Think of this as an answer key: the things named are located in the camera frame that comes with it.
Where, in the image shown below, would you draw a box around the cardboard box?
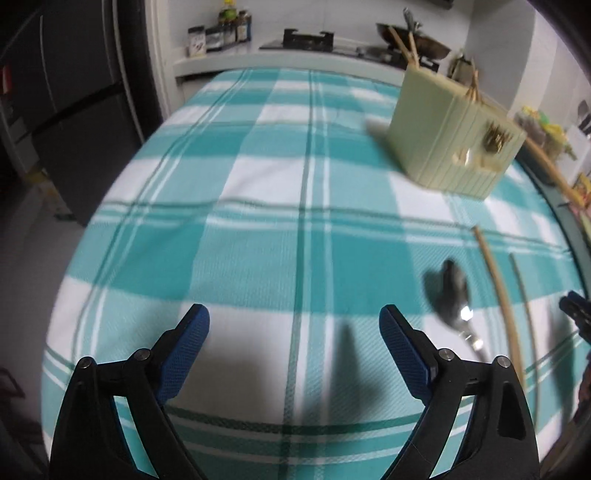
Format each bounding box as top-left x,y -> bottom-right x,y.
27,167 -> 75,221

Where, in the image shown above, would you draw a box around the wok with glass lid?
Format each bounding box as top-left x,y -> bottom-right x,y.
375,8 -> 452,62

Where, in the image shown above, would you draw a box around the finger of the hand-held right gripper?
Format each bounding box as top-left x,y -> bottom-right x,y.
560,290 -> 591,344

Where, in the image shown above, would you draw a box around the white printed jar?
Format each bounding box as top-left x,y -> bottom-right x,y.
187,26 -> 206,59

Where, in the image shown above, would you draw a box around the glass jar with handle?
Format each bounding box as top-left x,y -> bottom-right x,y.
447,50 -> 477,86

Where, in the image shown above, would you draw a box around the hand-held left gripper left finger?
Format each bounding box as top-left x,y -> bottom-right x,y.
48,303 -> 211,480

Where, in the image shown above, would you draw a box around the plastic bag of produce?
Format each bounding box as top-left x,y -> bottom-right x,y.
514,105 -> 579,161

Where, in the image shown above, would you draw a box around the black gas stove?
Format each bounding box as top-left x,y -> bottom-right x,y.
259,28 -> 408,64

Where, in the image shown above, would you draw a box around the wooden cutting board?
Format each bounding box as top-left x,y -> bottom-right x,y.
521,136 -> 583,210

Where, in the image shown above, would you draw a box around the dark grey refrigerator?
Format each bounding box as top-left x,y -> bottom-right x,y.
0,0 -> 145,228

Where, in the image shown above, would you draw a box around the teal checked tablecloth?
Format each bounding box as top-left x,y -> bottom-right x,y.
42,68 -> 586,480

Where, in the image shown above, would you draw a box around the cream plastic utensil holder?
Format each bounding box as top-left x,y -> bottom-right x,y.
386,65 -> 527,200

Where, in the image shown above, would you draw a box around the sauce bottles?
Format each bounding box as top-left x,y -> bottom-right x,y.
217,0 -> 253,47

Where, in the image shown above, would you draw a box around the large metal spoon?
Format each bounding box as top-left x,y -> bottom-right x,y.
441,259 -> 492,363

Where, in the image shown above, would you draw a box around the yellow packet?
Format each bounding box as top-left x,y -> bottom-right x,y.
571,173 -> 591,208

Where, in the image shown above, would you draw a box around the white knife block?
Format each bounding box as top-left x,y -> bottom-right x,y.
566,99 -> 591,154

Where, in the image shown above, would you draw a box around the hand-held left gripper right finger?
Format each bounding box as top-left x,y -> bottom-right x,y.
379,304 -> 541,480

